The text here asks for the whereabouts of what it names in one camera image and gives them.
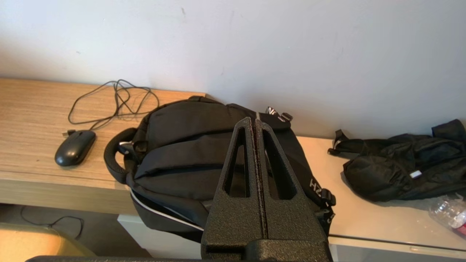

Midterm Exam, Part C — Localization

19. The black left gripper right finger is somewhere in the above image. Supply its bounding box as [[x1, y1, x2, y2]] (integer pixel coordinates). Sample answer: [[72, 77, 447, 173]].
[[255, 119, 327, 241]]

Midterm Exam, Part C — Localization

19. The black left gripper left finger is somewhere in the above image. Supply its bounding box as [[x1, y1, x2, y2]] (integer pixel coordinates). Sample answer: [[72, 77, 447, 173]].
[[201, 117, 265, 261]]

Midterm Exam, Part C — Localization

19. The black backpack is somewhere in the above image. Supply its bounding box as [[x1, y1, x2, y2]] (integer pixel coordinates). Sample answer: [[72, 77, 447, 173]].
[[103, 95, 336, 243]]

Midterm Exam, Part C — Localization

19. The small black fabric bag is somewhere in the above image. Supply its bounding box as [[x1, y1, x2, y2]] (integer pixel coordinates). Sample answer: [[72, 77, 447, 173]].
[[327, 119, 466, 203]]

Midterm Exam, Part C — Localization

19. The clear plastic bottle red label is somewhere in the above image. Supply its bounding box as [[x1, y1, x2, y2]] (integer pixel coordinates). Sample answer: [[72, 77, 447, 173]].
[[429, 193, 466, 237]]

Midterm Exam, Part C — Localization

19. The black computer mouse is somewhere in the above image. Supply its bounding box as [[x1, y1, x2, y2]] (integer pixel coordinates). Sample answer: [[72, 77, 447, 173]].
[[54, 130, 97, 167]]

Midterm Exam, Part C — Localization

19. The yellow seat cushion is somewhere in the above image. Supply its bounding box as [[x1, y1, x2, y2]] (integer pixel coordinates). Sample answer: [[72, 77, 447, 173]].
[[0, 222, 96, 262]]

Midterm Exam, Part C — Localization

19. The light wooden desk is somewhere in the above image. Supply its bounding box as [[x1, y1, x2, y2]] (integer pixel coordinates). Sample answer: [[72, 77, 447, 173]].
[[0, 77, 206, 215]]

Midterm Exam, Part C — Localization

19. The thin black floor cable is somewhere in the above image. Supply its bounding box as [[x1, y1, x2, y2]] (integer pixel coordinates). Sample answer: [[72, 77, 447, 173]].
[[20, 205, 85, 240]]

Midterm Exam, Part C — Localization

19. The black mouse cable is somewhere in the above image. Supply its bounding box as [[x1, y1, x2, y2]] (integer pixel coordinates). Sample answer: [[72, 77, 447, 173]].
[[62, 79, 159, 137]]

